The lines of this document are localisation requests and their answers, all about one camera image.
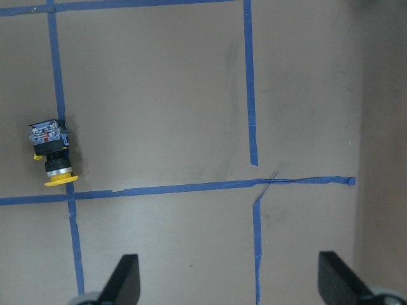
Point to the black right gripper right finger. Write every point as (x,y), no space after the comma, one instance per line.
(338,284)

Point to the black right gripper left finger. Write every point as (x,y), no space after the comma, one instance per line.
(123,286)

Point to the yellow push button switch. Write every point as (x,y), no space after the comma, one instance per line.
(50,140)

